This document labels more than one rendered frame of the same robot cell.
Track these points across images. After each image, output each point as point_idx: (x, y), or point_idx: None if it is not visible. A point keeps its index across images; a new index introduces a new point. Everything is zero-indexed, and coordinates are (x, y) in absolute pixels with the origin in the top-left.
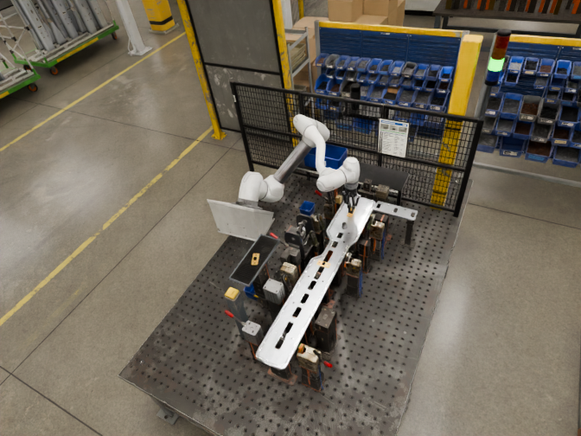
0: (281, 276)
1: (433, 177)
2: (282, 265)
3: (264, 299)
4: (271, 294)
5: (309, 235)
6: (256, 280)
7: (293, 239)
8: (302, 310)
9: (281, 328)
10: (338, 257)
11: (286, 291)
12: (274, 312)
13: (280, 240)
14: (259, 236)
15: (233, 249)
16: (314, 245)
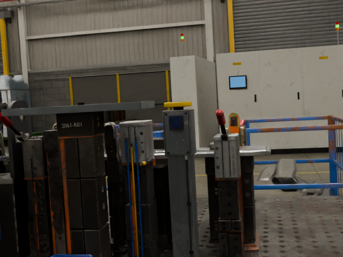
0: (111, 124)
1: None
2: (59, 159)
3: (149, 159)
4: (150, 130)
5: (0, 136)
6: (100, 168)
7: (22, 117)
8: (158, 150)
9: (201, 151)
10: None
11: (119, 163)
12: (152, 202)
13: (15, 128)
14: (9, 110)
15: None
16: (6, 162)
